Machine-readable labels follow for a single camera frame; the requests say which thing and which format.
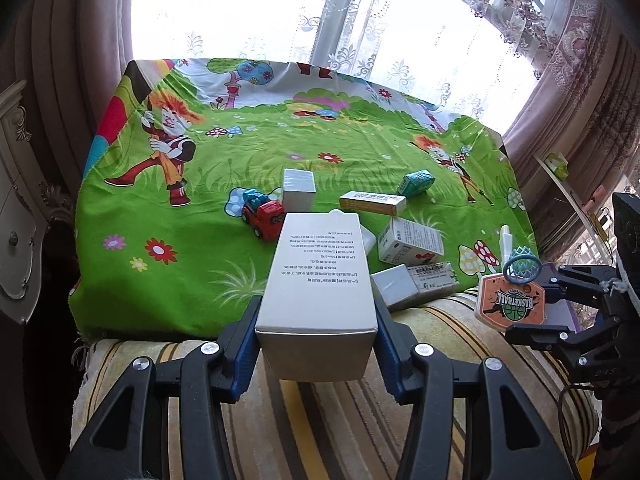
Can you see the white box red print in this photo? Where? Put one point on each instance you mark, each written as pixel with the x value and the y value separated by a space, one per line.
pixel 410 240

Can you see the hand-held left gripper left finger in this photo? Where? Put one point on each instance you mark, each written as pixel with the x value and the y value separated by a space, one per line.
pixel 245 355

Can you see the green print medicine box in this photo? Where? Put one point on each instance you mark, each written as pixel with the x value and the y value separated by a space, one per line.
pixel 435 277

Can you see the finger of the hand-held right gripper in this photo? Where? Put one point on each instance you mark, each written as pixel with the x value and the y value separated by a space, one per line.
pixel 575 280
pixel 540 337

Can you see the pink plastic item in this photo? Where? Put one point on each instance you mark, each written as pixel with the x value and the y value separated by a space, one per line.
pixel 593 194

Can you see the teal toothpaste box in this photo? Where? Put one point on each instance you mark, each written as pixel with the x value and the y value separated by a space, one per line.
pixel 415 183

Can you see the red toy truck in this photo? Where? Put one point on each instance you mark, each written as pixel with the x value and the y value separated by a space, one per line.
pixel 265 215

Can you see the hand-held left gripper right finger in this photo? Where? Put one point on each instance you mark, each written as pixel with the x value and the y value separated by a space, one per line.
pixel 392 360

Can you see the long white text box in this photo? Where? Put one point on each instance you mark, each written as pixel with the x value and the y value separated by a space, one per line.
pixel 320 285

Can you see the white curved shelf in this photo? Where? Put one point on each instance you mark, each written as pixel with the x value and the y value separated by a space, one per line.
pixel 570 192

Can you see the mauve patterned curtain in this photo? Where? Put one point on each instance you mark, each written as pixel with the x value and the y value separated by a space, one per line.
pixel 65 60
pixel 565 85

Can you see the basketball hoop toy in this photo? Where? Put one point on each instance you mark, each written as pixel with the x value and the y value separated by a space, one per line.
pixel 510 305

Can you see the white lace sheer curtain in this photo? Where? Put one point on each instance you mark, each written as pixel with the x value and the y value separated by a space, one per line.
pixel 350 35

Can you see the green cartoon printed bedsheet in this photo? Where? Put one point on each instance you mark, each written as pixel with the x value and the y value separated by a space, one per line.
pixel 200 260

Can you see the white carved nightstand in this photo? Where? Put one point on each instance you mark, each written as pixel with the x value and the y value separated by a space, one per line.
pixel 20 240

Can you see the green tissue pack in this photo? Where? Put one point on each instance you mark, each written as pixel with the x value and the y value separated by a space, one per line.
pixel 557 165

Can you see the silver white box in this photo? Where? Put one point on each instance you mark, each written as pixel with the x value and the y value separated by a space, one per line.
pixel 299 190
pixel 395 287

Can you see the yellow white box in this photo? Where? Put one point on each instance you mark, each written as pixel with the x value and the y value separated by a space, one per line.
pixel 370 202

